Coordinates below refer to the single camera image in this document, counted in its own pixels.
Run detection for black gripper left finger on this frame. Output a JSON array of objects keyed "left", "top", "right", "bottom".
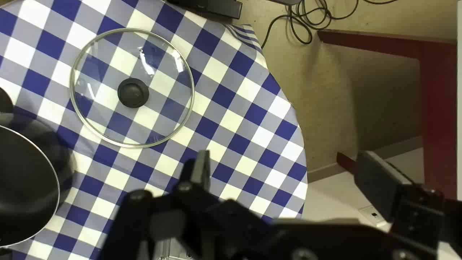
[{"left": 181, "top": 150, "right": 211, "bottom": 190}]

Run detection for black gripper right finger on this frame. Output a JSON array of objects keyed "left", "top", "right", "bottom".
[{"left": 336, "top": 150, "right": 413, "bottom": 221}]

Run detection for blue white checkered tablecloth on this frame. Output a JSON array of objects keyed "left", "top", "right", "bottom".
[{"left": 0, "top": 0, "right": 308, "bottom": 260}]

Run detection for round glass pot lid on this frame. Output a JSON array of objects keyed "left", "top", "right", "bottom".
[{"left": 69, "top": 27, "right": 195, "bottom": 149}]

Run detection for black cooking pot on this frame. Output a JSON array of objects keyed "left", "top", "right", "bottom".
[{"left": 0, "top": 89, "right": 72, "bottom": 248}]

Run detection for red wooden frame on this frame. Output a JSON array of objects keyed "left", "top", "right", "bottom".
[{"left": 319, "top": 30, "right": 458, "bottom": 198}]

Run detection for black cables on floor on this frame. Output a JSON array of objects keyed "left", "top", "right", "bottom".
[{"left": 260, "top": 0, "right": 399, "bottom": 50}]

